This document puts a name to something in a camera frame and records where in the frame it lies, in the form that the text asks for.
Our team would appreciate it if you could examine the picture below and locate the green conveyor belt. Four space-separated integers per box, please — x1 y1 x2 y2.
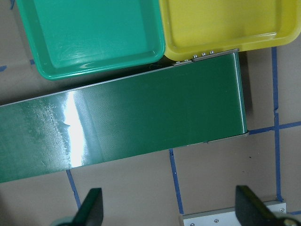
0 49 248 182

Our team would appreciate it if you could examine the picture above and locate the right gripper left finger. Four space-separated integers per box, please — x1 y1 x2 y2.
71 188 104 226

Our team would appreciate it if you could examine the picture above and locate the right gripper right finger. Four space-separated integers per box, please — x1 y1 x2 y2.
235 186 289 226

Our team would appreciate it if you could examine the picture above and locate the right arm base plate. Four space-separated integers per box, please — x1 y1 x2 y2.
178 199 288 226

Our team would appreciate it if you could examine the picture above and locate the green plastic tray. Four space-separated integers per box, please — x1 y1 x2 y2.
16 0 165 81

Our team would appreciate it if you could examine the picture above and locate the yellow plastic tray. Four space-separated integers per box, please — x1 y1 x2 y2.
159 0 301 61

